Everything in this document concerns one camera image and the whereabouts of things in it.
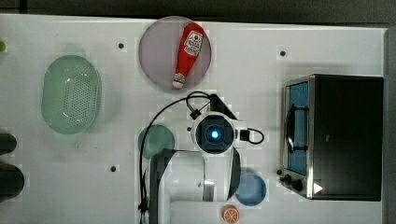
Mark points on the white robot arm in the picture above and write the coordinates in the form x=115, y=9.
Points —
x=208, y=171

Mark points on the toaster oven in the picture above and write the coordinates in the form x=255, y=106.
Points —
x=332, y=137

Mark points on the green mug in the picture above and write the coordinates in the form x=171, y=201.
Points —
x=157, y=138

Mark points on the grey round plate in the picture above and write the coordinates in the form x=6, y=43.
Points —
x=158, y=49

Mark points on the red plush ketchup bottle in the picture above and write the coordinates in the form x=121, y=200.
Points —
x=190, y=46

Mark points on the blue cup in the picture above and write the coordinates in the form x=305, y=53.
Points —
x=251, y=190

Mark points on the orange slice toy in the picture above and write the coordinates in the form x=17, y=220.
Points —
x=230, y=214

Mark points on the green oval colander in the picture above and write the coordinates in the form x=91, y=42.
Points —
x=71, y=95

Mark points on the black cylinder upper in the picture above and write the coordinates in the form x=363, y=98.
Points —
x=8, y=143

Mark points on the black cylinder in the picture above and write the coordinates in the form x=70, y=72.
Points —
x=8, y=143
x=11, y=181

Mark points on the black cylinder lower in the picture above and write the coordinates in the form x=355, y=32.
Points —
x=11, y=181

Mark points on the lime green object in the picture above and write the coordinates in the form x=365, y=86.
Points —
x=3, y=46

